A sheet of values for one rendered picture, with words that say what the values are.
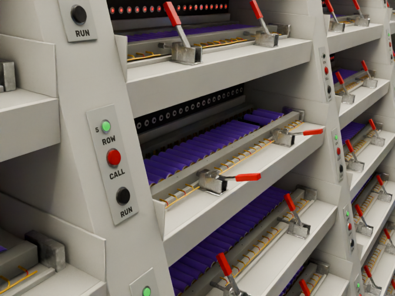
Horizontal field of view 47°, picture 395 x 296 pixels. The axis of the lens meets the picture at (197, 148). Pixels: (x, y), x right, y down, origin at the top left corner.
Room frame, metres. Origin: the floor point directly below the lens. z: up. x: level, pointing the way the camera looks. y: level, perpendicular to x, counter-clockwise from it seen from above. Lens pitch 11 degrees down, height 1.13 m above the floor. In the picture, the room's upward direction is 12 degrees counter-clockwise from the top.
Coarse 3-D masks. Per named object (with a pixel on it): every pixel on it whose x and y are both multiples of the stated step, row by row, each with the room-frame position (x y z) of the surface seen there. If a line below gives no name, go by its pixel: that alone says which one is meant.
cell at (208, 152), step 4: (180, 144) 0.79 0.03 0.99; (184, 144) 0.79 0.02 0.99; (188, 144) 0.78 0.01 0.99; (188, 148) 0.78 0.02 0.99; (192, 148) 0.77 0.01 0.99; (196, 148) 0.77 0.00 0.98; (200, 148) 0.77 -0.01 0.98; (204, 148) 0.77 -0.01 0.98; (204, 152) 0.76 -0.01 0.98; (208, 152) 0.76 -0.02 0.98; (212, 152) 0.76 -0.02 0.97
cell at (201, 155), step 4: (176, 148) 0.77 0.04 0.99; (180, 148) 0.77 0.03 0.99; (184, 148) 0.77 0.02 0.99; (184, 152) 0.76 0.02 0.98; (188, 152) 0.76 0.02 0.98; (192, 152) 0.75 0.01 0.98; (196, 152) 0.75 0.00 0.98; (200, 152) 0.75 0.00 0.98; (200, 156) 0.74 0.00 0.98; (204, 156) 0.74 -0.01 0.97
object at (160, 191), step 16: (272, 128) 0.89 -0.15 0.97; (240, 144) 0.79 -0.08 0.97; (256, 144) 0.82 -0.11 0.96; (208, 160) 0.71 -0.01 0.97; (224, 160) 0.74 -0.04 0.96; (240, 160) 0.75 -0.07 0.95; (176, 176) 0.64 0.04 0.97; (192, 176) 0.66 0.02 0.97; (160, 192) 0.59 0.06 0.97; (176, 192) 0.63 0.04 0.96
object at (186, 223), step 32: (256, 96) 1.09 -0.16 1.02; (288, 96) 1.04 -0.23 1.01; (160, 128) 0.81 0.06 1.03; (320, 128) 0.98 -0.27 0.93; (256, 160) 0.78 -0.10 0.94; (288, 160) 0.83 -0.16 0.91; (192, 192) 0.64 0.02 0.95; (256, 192) 0.73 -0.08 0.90; (160, 224) 0.51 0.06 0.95; (192, 224) 0.56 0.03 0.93
